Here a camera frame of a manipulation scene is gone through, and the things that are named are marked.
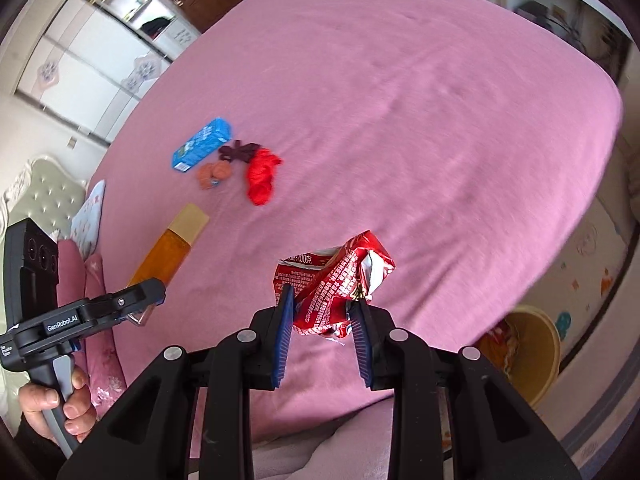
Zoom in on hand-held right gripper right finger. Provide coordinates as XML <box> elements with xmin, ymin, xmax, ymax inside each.
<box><xmin>349</xmin><ymin>300</ymin><xmax>583</xmax><ymax>480</ymax></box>

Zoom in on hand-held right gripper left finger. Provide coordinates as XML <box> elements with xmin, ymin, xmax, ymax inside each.
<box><xmin>59</xmin><ymin>284</ymin><xmax>296</xmax><ymax>480</ymax></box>

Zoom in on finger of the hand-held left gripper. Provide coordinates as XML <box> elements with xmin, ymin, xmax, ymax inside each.
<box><xmin>79</xmin><ymin>280</ymin><xmax>167</xmax><ymax>332</ymax></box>

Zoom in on orange liquid bottle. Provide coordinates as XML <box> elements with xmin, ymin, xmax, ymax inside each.
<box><xmin>126</xmin><ymin>203</ymin><xmax>210</xmax><ymax>328</ymax></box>

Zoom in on red silver snack bag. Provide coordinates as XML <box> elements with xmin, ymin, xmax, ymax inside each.
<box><xmin>271</xmin><ymin>230</ymin><xmax>397</xmax><ymax>342</ymax></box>

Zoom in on small red snack wrapper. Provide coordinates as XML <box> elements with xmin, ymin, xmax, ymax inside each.
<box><xmin>486</xmin><ymin>321</ymin><xmax>517</xmax><ymax>376</ymax></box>

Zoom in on yellow plastic bin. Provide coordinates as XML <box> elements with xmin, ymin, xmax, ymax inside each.
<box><xmin>475</xmin><ymin>307</ymin><xmax>562</xmax><ymax>408</ymax></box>

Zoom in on person's left forearm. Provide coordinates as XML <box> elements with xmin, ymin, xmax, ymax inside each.
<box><xmin>0</xmin><ymin>420</ymin><xmax>71</xmax><ymax>480</ymax></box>

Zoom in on person's left hand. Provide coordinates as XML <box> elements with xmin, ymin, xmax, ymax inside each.
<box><xmin>19</xmin><ymin>367</ymin><xmax>99</xmax><ymax>438</ymax></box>

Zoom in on plain pink pillow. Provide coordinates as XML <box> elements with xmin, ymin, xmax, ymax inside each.
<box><xmin>55</xmin><ymin>240</ymin><xmax>90</xmax><ymax>307</ymax></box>

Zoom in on pink floral embroidered pillow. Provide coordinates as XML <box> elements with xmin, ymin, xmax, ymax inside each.
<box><xmin>82</xmin><ymin>255</ymin><xmax>128</xmax><ymax>421</ymax></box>

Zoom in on blue patterned pillow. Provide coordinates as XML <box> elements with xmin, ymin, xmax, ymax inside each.
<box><xmin>70</xmin><ymin>180</ymin><xmax>107</xmax><ymax>256</ymax></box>

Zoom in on tufted grey headboard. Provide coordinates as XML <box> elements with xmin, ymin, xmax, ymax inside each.
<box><xmin>0</xmin><ymin>156</ymin><xmax>88</xmax><ymax>241</ymax></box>

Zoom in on red yarn bundle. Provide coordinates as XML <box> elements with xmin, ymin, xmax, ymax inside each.
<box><xmin>245</xmin><ymin>147</ymin><xmax>285</xmax><ymax>207</ymax></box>

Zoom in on blue carton box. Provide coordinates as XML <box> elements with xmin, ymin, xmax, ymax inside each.
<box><xmin>171</xmin><ymin>118</ymin><xmax>234</xmax><ymax>173</ymax></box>

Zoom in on dark maroon scrunchie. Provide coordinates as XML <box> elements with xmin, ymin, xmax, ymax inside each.
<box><xmin>218</xmin><ymin>141</ymin><xmax>262</xmax><ymax>166</ymax></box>

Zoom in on printed floor mat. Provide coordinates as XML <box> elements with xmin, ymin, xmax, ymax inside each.
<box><xmin>515</xmin><ymin>205</ymin><xmax>637</xmax><ymax>361</ymax></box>

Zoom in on white wardrobe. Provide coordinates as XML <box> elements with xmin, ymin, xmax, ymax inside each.
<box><xmin>15</xmin><ymin>0</ymin><xmax>201</xmax><ymax>141</ymax></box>

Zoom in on small white cabinet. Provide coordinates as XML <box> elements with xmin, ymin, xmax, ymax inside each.
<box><xmin>164</xmin><ymin>21</ymin><xmax>202</xmax><ymax>52</ymax></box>

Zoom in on dark hanging garment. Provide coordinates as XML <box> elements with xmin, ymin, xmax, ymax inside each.
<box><xmin>140</xmin><ymin>17</ymin><xmax>172</xmax><ymax>39</ymax></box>

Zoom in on computer desk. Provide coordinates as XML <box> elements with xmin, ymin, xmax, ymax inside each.
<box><xmin>510</xmin><ymin>0</ymin><xmax>631</xmax><ymax>81</ymax></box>

